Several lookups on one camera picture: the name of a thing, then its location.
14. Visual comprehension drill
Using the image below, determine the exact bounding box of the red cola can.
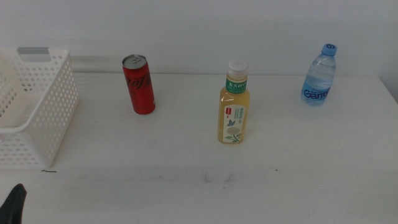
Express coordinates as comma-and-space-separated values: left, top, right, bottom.
122, 54, 156, 115

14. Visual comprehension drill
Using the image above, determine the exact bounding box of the clear water bottle blue cap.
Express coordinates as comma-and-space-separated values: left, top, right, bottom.
300, 43, 338, 107

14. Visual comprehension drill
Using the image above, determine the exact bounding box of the yellow tea bottle white cap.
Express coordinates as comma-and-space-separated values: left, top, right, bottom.
217, 60, 251, 145

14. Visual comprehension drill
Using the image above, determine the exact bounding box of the white perforated plastic basket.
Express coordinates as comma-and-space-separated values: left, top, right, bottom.
0, 47, 79, 170

